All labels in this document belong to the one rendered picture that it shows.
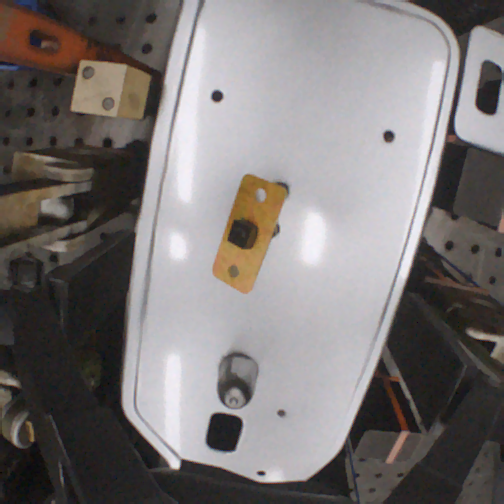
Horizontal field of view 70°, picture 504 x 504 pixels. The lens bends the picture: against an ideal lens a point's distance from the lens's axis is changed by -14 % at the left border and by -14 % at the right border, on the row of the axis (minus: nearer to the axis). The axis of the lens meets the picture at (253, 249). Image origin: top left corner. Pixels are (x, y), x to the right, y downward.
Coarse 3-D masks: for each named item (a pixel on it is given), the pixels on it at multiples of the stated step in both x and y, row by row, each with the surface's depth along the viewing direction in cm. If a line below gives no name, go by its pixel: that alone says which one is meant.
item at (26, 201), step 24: (0, 192) 18; (24, 192) 20; (48, 192) 22; (72, 192) 24; (0, 216) 19; (24, 216) 21; (72, 216) 27; (0, 240) 20; (24, 240) 21; (48, 240) 23
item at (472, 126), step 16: (480, 32) 26; (496, 32) 26; (480, 48) 26; (496, 48) 26; (480, 64) 27; (464, 80) 27; (464, 96) 28; (464, 112) 28; (480, 112) 28; (496, 112) 28; (464, 128) 28; (480, 128) 28; (496, 128) 28; (480, 144) 28; (496, 144) 28
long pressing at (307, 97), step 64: (192, 0) 26; (256, 0) 27; (320, 0) 26; (384, 0) 26; (192, 64) 28; (256, 64) 28; (320, 64) 28; (384, 64) 27; (448, 64) 27; (192, 128) 29; (256, 128) 29; (320, 128) 29; (384, 128) 29; (448, 128) 29; (192, 192) 31; (256, 192) 31; (320, 192) 30; (384, 192) 30; (192, 256) 32; (320, 256) 32; (384, 256) 31; (128, 320) 34; (192, 320) 34; (256, 320) 33; (320, 320) 33; (384, 320) 33; (128, 384) 35; (192, 384) 35; (256, 384) 35; (320, 384) 35; (192, 448) 37; (256, 448) 37; (320, 448) 37
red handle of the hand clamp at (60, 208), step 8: (48, 200) 24; (56, 200) 24; (64, 200) 24; (72, 200) 25; (40, 208) 24; (48, 208) 24; (56, 208) 24; (64, 208) 25; (72, 208) 25; (40, 216) 24; (48, 216) 24; (56, 216) 25; (64, 216) 25
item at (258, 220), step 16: (256, 176) 29; (240, 192) 30; (272, 192) 29; (240, 208) 30; (256, 208) 30; (272, 208) 29; (240, 224) 29; (256, 224) 30; (272, 224) 29; (224, 240) 31; (240, 240) 30; (256, 240) 30; (224, 256) 31; (240, 256) 31; (256, 256) 30; (224, 272) 31; (240, 272) 31; (256, 272) 30; (240, 288) 31
